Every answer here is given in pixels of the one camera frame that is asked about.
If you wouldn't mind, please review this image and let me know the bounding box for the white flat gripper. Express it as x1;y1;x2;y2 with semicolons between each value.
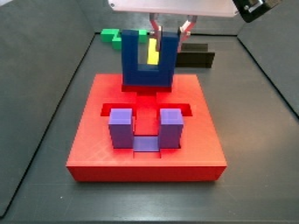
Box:
107;0;237;52

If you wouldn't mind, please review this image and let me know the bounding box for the blue U-shaped block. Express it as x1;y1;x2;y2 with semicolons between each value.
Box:
121;30;179;88

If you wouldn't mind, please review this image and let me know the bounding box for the red slotted board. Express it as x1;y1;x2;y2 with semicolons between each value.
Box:
66;74;227;182

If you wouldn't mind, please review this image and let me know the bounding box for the yellow long bar block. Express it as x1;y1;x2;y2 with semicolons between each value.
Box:
147;38;159;65

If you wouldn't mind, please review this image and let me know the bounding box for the green zigzag block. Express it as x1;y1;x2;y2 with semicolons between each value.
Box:
100;28;147;50

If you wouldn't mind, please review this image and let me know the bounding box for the purple U-shaped block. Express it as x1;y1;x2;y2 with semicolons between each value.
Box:
108;108;183;152

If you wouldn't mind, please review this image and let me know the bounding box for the black angle bracket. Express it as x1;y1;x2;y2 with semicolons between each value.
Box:
175;43;215;68

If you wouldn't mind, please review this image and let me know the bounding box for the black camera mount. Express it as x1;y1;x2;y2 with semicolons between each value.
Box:
232;0;283;23

